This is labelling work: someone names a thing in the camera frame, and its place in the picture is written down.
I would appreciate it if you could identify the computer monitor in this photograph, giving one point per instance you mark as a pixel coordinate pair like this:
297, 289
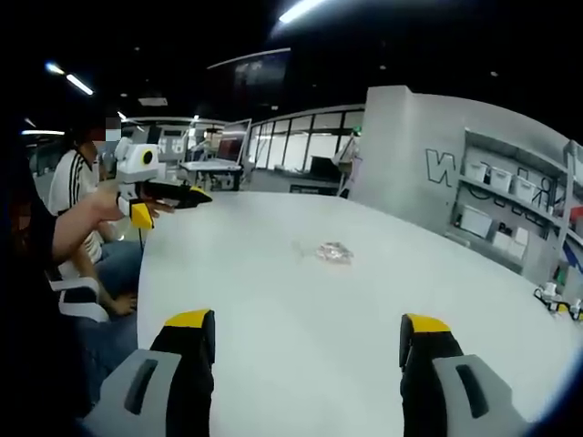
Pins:
229, 149

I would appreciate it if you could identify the clear resealable bag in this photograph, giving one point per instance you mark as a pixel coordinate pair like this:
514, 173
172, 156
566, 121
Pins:
330, 252

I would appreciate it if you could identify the person's left hand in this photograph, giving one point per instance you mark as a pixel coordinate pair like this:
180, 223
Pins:
107, 207

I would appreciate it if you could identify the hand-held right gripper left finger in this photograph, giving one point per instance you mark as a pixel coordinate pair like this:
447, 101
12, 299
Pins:
150, 387

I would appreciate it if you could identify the white background desk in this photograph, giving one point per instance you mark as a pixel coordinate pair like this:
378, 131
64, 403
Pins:
211, 170

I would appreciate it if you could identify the white and yellow devices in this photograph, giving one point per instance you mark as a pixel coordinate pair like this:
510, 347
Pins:
558, 302

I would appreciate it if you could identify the grey shelf unit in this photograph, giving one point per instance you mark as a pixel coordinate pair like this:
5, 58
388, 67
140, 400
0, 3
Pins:
514, 200

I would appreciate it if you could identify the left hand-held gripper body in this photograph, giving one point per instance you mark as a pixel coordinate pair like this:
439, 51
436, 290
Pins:
136, 159

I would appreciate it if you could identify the white flat box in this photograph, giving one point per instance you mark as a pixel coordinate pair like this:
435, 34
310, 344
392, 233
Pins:
476, 221

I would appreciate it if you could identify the white chair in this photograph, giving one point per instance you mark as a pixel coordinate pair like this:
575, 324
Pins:
79, 298

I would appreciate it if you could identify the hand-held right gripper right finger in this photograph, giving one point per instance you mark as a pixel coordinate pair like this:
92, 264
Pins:
455, 387

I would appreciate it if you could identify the person's blue jeans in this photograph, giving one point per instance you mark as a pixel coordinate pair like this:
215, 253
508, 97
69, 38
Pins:
107, 346

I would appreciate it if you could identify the white storage bin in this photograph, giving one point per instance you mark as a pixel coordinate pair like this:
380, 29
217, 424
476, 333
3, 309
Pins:
476, 170
499, 177
524, 186

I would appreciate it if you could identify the long ceiling light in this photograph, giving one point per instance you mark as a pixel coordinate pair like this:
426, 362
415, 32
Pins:
79, 84
300, 10

